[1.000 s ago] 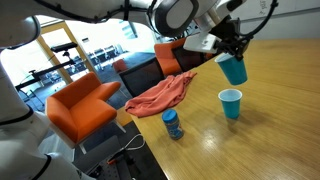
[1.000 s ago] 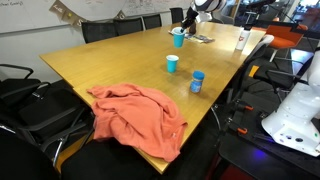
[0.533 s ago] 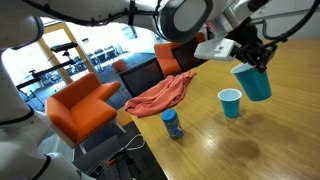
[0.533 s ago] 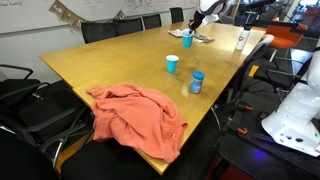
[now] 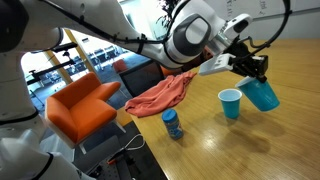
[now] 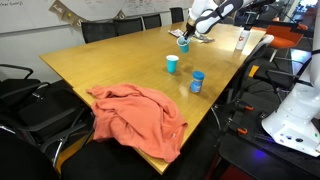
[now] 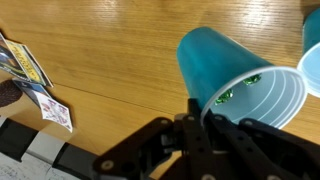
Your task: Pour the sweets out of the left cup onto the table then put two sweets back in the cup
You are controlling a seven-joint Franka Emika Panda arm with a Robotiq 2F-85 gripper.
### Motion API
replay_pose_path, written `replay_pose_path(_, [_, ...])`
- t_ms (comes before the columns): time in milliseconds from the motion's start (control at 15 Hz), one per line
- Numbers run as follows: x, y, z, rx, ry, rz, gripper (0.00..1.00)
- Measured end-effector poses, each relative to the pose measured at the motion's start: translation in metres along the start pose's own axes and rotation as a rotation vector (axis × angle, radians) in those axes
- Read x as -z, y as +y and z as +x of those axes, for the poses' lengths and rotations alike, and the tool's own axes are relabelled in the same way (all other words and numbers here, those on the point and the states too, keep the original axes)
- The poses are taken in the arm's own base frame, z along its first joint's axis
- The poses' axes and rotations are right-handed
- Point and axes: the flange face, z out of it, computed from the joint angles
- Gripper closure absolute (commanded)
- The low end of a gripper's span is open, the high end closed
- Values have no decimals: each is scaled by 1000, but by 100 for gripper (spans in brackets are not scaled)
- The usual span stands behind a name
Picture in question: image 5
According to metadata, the clamp with orange handle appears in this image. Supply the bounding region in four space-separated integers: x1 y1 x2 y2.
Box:
105 155 134 168

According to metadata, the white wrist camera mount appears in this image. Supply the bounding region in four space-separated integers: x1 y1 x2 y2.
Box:
197 53 235 77

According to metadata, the black camera stand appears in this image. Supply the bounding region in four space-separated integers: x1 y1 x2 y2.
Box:
21 41 80 88

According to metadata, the black office chair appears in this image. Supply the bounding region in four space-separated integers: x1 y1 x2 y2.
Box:
119 59 166 99

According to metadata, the small red chair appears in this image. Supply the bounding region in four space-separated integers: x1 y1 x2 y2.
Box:
112 58 130 74

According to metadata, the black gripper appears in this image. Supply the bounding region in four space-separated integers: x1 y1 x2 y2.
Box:
228 41 270 84

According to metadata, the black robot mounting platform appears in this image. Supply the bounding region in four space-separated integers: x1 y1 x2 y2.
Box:
74 146 168 180

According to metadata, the green potted plant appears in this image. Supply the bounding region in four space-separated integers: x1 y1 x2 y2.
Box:
156 0 183 32

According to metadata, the orange armchair white shell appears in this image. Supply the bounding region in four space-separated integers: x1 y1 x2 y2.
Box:
44 71 123 150

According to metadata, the wall whiteboard with writing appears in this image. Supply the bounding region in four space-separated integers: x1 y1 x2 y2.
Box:
213 0 320 22

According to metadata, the blue lidded jar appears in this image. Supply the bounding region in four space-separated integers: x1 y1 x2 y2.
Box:
161 108 185 141

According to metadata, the blue plastic cup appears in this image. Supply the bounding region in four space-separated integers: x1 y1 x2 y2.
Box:
234 75 281 113
217 88 244 120

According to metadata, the white floor cable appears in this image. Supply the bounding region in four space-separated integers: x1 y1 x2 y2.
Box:
122 133 147 152

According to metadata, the orange cloth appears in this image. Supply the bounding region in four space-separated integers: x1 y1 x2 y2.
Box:
124 70 198 119

